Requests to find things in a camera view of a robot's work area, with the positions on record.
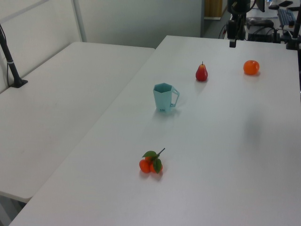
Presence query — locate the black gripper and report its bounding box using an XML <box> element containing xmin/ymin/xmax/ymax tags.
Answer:
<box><xmin>227</xmin><ymin>20</ymin><xmax>237</xmax><ymax>48</ymax></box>

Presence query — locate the light blue hexagonal mug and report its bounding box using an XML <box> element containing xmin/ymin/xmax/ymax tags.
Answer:
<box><xmin>153</xmin><ymin>82</ymin><xmax>181</xmax><ymax>113</ymax></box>

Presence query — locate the orange fruit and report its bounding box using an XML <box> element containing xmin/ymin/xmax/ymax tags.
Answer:
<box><xmin>243</xmin><ymin>60</ymin><xmax>261</xmax><ymax>76</ymax></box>

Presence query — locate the wooden door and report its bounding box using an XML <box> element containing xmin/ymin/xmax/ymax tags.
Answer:
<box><xmin>204</xmin><ymin>0</ymin><xmax>223</xmax><ymax>20</ymax></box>

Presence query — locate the red pear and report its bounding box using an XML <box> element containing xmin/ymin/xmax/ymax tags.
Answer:
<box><xmin>195</xmin><ymin>61</ymin><xmax>209</xmax><ymax>82</ymax></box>

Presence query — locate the blue keyboard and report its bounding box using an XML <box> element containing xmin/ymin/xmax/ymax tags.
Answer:
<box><xmin>277</xmin><ymin>8</ymin><xmax>298</xmax><ymax>25</ymax></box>

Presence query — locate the tangerine cluster with leaves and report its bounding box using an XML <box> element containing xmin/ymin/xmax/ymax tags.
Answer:
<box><xmin>138</xmin><ymin>147</ymin><xmax>166</xmax><ymax>175</ymax></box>

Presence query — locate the adjacent white table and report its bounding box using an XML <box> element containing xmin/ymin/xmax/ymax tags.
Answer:
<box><xmin>0</xmin><ymin>41</ymin><xmax>156</xmax><ymax>202</ymax></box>

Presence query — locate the black pole with base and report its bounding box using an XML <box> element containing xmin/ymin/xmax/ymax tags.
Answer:
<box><xmin>0</xmin><ymin>23</ymin><xmax>28</xmax><ymax>89</ymax></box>

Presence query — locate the black camera stand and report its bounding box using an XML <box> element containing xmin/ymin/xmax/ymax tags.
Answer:
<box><xmin>285</xmin><ymin>13</ymin><xmax>301</xmax><ymax>50</ymax></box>

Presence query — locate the white partition post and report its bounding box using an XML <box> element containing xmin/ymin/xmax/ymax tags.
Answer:
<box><xmin>72</xmin><ymin>0</ymin><xmax>87</xmax><ymax>43</ymax></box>

